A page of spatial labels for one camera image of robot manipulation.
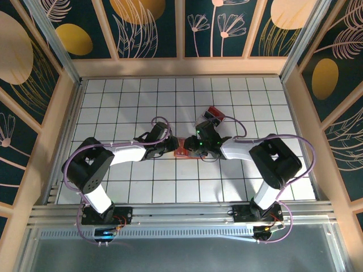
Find grey metal plate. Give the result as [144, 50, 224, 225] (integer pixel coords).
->
[16, 235, 349, 272]

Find wall panel pink leaf outlines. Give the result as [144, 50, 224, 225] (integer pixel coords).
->
[320, 104, 363, 203]

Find small circuit board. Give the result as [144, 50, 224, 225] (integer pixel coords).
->
[93, 226, 119, 241]

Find wall panel leaf yellow oval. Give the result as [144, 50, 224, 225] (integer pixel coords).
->
[296, 0, 363, 122]

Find wall panel beige disc stalks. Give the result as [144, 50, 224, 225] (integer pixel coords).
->
[248, 0, 324, 59]

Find orange card holder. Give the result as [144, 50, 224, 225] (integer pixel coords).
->
[172, 138, 205, 160]

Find wall panel with yellow oval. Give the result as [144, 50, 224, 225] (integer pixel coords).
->
[42, 0, 119, 60]

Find wall panel disc and leaves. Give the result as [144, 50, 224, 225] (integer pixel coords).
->
[95, 0, 182, 60]

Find dark left wall picture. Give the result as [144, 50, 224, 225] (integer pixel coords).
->
[0, 10, 63, 128]

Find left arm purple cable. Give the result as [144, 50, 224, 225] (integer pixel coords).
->
[61, 116, 171, 246]

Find dark plain wall panel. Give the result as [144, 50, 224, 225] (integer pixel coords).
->
[350, 211, 363, 236]
[0, 209, 14, 241]

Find perforated aluminium cable duct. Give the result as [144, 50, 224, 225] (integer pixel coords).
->
[38, 226, 331, 240]

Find wall panel with pink flowers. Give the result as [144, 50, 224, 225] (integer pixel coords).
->
[181, 0, 260, 59]

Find aluminium frame post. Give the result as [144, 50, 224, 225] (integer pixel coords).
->
[279, 0, 345, 83]
[24, 0, 85, 86]

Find wall panel single pink flower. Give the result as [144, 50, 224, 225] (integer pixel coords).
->
[0, 87, 43, 209]

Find aluminium table edge rail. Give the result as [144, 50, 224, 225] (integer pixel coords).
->
[280, 79, 324, 202]
[45, 79, 86, 205]

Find red and black card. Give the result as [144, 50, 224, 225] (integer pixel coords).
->
[208, 107, 225, 119]

